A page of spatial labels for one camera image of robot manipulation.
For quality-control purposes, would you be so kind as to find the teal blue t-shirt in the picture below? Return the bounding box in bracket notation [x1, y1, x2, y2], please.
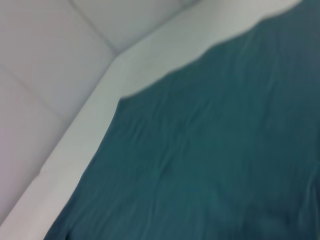
[43, 0, 320, 240]

